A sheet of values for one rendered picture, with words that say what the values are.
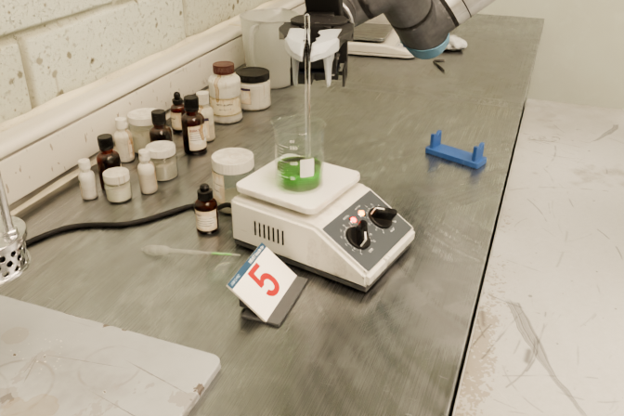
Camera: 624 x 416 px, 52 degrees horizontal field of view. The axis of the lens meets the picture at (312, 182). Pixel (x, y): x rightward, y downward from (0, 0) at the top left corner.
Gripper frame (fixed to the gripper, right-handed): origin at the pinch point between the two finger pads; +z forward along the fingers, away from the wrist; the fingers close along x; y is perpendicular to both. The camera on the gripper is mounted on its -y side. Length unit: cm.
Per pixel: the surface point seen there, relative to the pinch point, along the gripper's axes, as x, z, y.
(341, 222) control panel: -4.3, 4.1, 19.7
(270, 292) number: 2.9, 12.3, 24.4
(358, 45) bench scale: -1, -89, 23
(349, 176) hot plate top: -4.7, -3.0, 17.2
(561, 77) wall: -64, -138, 46
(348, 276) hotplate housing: -5.6, 9.0, 24.0
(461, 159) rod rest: -21.3, -27.6, 25.3
